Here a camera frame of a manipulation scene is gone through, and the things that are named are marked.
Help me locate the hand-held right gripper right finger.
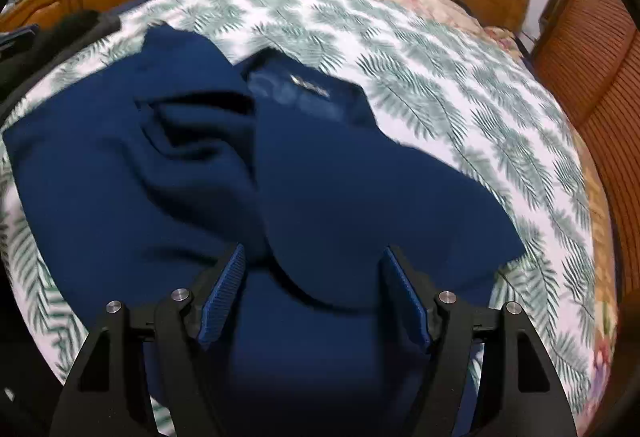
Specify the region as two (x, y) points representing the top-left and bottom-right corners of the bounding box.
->
(382, 246), (578, 437)

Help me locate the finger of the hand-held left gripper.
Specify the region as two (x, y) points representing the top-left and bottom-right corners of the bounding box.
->
(0, 28), (40, 50)

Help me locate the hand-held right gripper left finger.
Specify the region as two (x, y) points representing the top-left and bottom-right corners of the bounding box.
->
(50, 244), (247, 437)

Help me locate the navy blue suit jacket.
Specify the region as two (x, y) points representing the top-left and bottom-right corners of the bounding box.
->
(2, 24), (526, 437)

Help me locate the black cloth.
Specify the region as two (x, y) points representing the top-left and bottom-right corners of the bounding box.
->
(0, 9), (122, 85)

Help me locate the leaf print blanket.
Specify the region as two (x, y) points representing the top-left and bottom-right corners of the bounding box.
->
(0, 0), (601, 437)

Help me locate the wooden louvered wardrobe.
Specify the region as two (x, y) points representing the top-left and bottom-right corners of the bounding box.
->
(530, 0), (640, 278)

